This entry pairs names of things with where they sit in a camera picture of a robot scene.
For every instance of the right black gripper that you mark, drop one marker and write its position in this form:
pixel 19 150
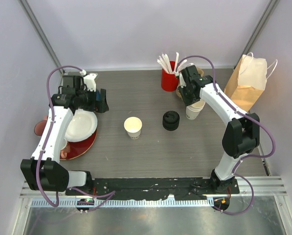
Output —
pixel 185 100

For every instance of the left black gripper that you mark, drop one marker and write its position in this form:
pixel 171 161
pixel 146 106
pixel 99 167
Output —
pixel 100 106

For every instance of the stack of black cup lids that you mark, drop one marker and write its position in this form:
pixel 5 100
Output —
pixel 170 120

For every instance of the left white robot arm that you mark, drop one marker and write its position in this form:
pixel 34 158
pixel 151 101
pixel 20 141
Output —
pixel 43 169

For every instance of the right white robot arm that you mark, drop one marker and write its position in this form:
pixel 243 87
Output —
pixel 241 135

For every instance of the stack of white paper cups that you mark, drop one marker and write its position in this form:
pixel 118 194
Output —
pixel 192 111

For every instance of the red straw holder cup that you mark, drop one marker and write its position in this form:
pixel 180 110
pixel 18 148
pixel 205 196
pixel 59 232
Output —
pixel 169 82

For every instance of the brown cardboard cup carrier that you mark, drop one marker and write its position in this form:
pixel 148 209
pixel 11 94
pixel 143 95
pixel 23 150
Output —
pixel 200 72

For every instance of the white paper plate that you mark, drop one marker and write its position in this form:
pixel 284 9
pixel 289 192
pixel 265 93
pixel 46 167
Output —
pixel 82 126

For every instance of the white wrapped straws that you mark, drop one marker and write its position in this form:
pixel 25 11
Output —
pixel 166 64

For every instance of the red round plate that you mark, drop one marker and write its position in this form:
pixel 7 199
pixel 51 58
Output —
pixel 77 149

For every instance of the brown paper bag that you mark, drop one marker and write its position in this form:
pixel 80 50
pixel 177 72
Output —
pixel 248 80

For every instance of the pink plastic cup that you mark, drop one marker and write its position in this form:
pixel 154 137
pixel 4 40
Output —
pixel 40 126

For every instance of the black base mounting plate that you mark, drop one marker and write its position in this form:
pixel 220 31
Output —
pixel 154 189

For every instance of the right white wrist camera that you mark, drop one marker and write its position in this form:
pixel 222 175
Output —
pixel 179 76

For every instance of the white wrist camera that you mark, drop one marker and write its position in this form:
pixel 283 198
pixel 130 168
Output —
pixel 179 76
pixel 89 80

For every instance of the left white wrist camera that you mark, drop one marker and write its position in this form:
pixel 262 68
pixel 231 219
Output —
pixel 89 80

